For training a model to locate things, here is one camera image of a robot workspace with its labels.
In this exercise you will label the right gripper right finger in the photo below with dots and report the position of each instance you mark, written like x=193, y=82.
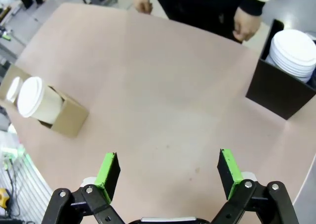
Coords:
x=228, y=174

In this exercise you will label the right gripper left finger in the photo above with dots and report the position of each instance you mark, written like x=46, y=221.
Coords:
x=108, y=179

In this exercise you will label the yellow knob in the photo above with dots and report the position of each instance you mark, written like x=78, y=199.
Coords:
x=3, y=198

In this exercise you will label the person's left hand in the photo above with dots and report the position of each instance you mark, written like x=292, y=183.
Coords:
x=247, y=26

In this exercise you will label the white lidded paper cup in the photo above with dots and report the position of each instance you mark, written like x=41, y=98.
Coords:
x=13, y=90

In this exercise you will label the person's right hand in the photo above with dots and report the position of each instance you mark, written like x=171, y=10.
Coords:
x=143, y=4

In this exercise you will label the brown cardboard cup carrier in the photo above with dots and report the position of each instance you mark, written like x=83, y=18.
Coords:
x=71, y=120

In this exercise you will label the black lid holder box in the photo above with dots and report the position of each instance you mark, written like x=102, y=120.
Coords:
x=271, y=93

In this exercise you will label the stack of white lids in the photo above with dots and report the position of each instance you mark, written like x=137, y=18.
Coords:
x=293, y=46

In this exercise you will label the person's left forearm striped sleeve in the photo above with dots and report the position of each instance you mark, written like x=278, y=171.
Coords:
x=251, y=1

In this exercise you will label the person torso striped sweater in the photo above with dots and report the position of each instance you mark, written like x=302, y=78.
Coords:
x=197, y=11

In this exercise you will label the green hand tool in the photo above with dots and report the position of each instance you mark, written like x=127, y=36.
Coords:
x=6, y=37

